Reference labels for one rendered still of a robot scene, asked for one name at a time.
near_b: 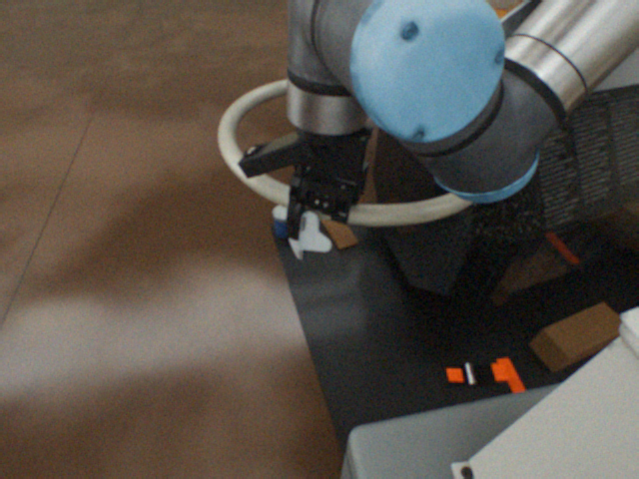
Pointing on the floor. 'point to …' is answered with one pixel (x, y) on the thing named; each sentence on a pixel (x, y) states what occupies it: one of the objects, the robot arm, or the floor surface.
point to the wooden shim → (342, 237)
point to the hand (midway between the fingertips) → (304, 239)
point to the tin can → (280, 221)
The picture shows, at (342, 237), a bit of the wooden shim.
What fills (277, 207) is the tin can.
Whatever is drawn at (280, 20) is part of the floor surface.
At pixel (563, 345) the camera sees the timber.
